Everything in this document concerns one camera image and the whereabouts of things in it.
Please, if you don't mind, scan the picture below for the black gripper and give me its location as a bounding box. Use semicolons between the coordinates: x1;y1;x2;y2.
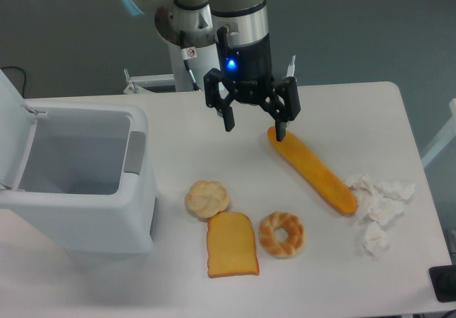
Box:
204;27;301;142

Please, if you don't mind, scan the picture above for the round pale bread bun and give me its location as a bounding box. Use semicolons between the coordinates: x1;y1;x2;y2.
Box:
185;180;231;218

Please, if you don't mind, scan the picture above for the orange toast slice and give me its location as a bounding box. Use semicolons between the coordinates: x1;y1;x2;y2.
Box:
206;212;259;278

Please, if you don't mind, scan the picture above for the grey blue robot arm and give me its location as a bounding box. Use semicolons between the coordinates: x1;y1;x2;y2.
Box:
126;0;301;140

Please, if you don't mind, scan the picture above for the long orange baguette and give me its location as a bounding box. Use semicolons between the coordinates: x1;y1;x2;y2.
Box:
266;126;358;215

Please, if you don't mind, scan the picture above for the crumpled white tissue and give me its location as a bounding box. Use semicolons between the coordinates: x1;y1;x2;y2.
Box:
345;174;416;259

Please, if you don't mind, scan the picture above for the white open trash bin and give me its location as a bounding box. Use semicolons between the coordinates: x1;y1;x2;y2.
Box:
1;76;158;254

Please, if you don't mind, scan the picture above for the black device at table edge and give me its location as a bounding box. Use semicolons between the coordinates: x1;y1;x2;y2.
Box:
429;265;456;302

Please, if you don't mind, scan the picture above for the white clamp post with red base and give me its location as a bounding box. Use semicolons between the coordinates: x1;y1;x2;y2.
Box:
286;55;296;78

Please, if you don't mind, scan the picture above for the braided ring bread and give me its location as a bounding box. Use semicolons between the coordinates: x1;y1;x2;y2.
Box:
258;211;306;259

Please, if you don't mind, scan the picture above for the white metal frame right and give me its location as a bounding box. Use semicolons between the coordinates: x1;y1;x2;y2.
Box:
421;98;456;168

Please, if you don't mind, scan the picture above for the black cable on floor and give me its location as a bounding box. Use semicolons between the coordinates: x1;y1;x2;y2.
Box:
0;65;28;96

